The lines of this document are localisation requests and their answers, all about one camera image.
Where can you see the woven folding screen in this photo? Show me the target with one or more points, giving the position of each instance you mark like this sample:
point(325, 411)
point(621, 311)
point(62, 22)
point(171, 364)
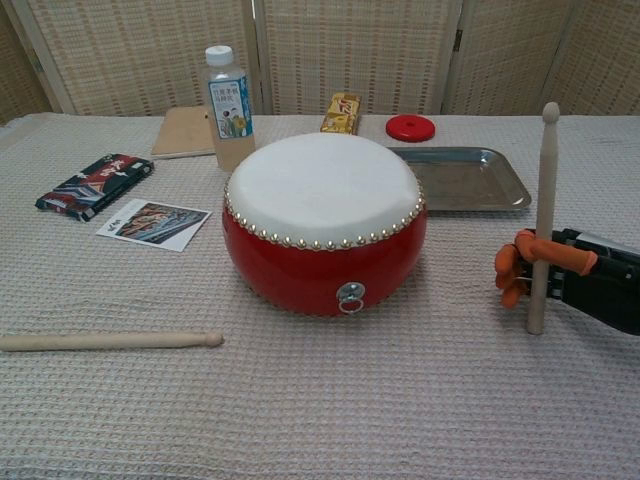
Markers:
point(350, 50)

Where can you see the clear water bottle white cap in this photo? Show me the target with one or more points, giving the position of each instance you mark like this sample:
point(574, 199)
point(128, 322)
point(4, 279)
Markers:
point(230, 110)

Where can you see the brown kraft notebook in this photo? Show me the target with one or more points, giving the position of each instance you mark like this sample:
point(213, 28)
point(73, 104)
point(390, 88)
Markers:
point(182, 135)

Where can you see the gold snack package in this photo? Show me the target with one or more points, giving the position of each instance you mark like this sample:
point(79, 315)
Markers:
point(340, 117)

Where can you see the wooden drumstick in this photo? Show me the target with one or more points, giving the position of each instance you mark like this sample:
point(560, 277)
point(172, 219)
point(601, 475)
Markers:
point(100, 341)
point(547, 170)

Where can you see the dark patterned packet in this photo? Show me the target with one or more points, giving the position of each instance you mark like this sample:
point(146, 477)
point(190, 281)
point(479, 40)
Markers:
point(95, 187)

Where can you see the red plastic disc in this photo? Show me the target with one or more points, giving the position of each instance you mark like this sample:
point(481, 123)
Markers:
point(400, 131)

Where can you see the white picture postcard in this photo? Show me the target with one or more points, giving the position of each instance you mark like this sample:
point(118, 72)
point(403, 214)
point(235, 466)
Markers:
point(155, 225)

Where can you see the beige woven tablecloth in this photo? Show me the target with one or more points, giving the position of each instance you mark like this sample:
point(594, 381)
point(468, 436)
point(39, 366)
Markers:
point(320, 400)

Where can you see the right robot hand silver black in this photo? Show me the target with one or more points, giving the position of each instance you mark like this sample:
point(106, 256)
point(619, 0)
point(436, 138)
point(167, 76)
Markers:
point(600, 280)

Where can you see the red drum white skin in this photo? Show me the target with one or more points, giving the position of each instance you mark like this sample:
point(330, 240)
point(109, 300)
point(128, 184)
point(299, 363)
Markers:
point(320, 190)

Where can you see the silver metal tray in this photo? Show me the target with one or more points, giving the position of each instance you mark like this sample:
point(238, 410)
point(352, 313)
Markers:
point(470, 175)

